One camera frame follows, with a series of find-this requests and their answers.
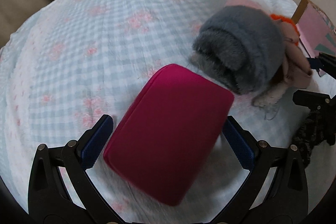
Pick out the blue gingham floral blanket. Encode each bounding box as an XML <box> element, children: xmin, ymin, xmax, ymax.
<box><xmin>1</xmin><ymin>0</ymin><xmax>335</xmax><ymax>223</ymax></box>

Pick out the magenta velvet pouch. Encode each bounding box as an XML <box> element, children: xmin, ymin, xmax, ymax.
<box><xmin>103</xmin><ymin>64</ymin><xmax>234</xmax><ymax>206</ymax></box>

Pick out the cardboard box with pink lining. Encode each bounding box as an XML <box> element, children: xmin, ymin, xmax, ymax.
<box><xmin>292</xmin><ymin>0</ymin><xmax>335</xmax><ymax>58</ymax></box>

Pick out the dusty pink printed scarf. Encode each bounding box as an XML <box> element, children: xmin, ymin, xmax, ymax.
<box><xmin>282</xmin><ymin>35</ymin><xmax>313</xmax><ymax>89</ymax></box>

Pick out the pink fluffy plush item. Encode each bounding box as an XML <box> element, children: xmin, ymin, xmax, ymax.
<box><xmin>225</xmin><ymin>0</ymin><xmax>262</xmax><ymax>10</ymax></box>

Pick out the orange pompom with green leaves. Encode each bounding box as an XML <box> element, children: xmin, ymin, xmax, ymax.
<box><xmin>270</xmin><ymin>14</ymin><xmax>300</xmax><ymax>46</ymax></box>

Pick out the grey fluffy fur item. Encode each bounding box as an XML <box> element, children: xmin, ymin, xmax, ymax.
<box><xmin>190</xmin><ymin>6</ymin><xmax>285</xmax><ymax>95</ymax></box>

